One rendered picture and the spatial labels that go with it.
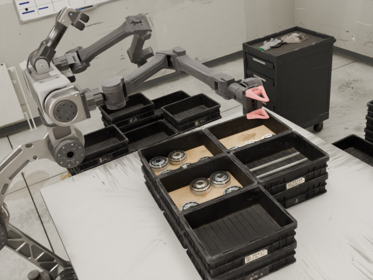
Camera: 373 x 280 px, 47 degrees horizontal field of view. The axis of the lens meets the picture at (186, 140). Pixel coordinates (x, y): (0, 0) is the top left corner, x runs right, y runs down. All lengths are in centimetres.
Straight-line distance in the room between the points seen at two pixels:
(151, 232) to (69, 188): 67
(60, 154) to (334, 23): 448
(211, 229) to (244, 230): 14
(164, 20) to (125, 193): 315
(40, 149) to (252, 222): 103
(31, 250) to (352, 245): 158
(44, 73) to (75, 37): 302
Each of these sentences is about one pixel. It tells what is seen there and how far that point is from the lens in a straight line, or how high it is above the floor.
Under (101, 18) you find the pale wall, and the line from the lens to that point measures 492.
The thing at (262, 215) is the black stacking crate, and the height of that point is 83.
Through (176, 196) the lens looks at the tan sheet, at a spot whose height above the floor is 83.
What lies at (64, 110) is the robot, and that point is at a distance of 166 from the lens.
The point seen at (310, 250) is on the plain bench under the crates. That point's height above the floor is 70.
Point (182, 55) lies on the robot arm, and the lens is 189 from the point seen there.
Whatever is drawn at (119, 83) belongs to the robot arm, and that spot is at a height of 150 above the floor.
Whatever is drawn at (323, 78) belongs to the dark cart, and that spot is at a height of 55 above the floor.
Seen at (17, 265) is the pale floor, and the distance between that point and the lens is 330.
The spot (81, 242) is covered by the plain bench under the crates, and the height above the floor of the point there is 70.
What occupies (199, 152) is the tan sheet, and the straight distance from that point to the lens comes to 238.
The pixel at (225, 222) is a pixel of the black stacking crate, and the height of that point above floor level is 83.
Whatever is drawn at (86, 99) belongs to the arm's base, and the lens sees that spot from 167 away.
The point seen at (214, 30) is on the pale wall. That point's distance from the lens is 560.
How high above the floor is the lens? 213
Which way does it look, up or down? 31 degrees down
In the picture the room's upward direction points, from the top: 8 degrees counter-clockwise
